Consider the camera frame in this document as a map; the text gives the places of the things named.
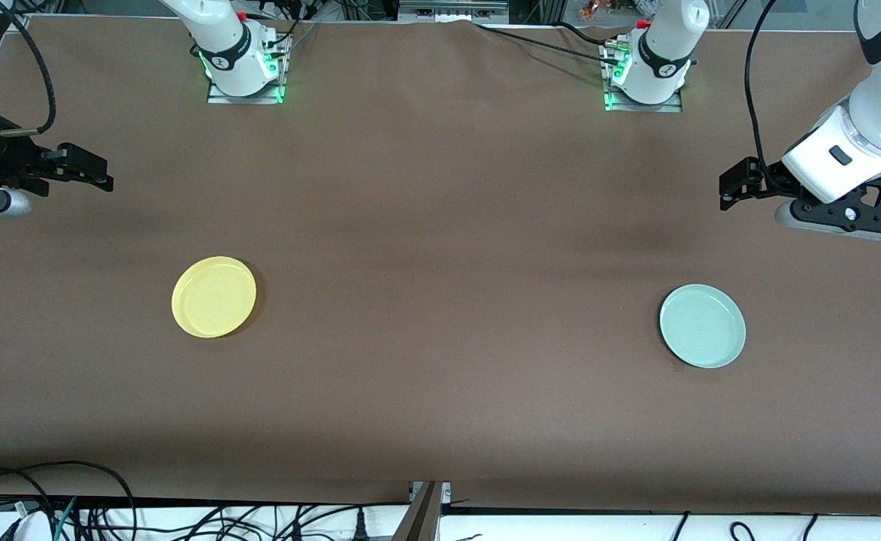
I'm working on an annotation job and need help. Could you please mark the colourful small toys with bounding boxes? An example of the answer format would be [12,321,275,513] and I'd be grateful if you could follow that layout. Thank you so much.
[579,0,656,20]

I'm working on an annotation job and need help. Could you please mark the short black tabletop cable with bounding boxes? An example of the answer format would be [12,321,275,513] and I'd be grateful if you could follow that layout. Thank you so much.
[553,19,622,47]

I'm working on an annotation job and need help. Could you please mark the yellow plate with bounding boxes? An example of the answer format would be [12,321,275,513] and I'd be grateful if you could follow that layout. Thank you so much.
[171,256,257,339]

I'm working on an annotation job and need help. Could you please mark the black cable at right base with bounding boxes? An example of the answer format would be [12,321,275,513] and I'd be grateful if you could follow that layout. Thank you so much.
[271,17,319,52]

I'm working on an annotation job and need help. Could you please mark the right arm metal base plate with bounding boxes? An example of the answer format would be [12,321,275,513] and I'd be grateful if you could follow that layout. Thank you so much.
[207,34,286,105]

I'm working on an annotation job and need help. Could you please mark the teal cable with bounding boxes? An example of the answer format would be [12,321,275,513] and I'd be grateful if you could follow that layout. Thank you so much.
[53,496,79,541]

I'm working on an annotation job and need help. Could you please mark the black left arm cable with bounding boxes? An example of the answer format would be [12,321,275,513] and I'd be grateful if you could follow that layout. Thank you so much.
[743,0,785,178]

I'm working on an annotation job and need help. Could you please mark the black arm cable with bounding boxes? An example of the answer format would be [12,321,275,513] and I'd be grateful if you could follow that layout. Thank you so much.
[0,0,57,138]
[743,0,785,178]

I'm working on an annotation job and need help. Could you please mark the aluminium profile beam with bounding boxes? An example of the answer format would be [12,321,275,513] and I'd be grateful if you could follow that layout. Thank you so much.
[391,481,446,541]

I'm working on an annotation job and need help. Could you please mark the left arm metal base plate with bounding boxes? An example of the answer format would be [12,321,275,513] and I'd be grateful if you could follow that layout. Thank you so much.
[604,38,684,114]

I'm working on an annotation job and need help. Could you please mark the brown table mat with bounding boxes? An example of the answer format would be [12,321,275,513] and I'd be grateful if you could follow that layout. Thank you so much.
[0,15,881,516]

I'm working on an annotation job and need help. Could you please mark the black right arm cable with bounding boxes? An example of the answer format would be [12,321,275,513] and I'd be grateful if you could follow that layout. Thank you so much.
[0,0,57,138]

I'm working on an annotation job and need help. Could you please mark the pale green plate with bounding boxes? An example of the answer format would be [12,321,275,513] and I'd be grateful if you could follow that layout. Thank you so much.
[659,283,746,370]

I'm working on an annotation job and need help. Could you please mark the long black tabletop cable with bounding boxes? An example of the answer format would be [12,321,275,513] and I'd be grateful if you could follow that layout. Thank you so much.
[473,21,623,67]

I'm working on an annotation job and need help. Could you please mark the black looped cable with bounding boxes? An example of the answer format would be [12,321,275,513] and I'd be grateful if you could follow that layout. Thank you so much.
[0,460,138,541]

